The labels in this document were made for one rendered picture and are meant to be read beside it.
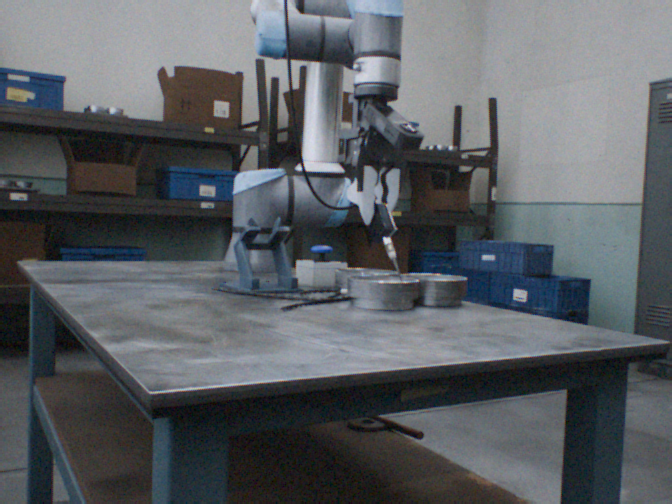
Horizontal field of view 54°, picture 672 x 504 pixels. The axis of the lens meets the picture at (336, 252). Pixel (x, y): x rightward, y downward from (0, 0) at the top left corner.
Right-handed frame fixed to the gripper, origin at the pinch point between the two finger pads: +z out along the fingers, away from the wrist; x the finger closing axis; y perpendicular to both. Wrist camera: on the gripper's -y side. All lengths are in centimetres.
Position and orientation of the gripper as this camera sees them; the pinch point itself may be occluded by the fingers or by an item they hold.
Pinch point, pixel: (378, 216)
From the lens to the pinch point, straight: 103.9
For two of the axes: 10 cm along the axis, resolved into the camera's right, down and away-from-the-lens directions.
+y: -5.4, -0.7, 8.4
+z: -0.4, 10.0, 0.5
